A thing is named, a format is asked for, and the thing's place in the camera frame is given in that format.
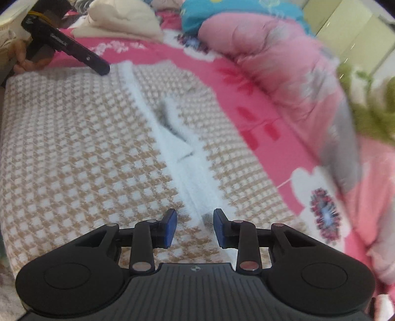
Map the pale yellow wardrobe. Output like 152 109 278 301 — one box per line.
304 0 395 81

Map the person's left hand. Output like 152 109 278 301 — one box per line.
12 40 54 75

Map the blue cartoon pillow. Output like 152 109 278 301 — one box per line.
180 0 312 34

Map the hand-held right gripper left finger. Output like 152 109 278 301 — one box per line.
75 209 178 275

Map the green white fleece blanket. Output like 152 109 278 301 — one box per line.
336 63 395 142

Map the beige white houndstooth coat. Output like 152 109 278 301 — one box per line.
0 60 306 278

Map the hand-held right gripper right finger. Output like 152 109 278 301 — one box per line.
214 209 315 275

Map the pink grey floral quilt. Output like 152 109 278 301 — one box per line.
197 14 395 284

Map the cream folded cloth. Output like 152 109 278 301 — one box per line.
72 0 164 42

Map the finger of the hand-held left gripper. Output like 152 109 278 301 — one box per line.
51 29 111 76

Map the pink floral bed sheet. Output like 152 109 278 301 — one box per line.
48 14 395 321

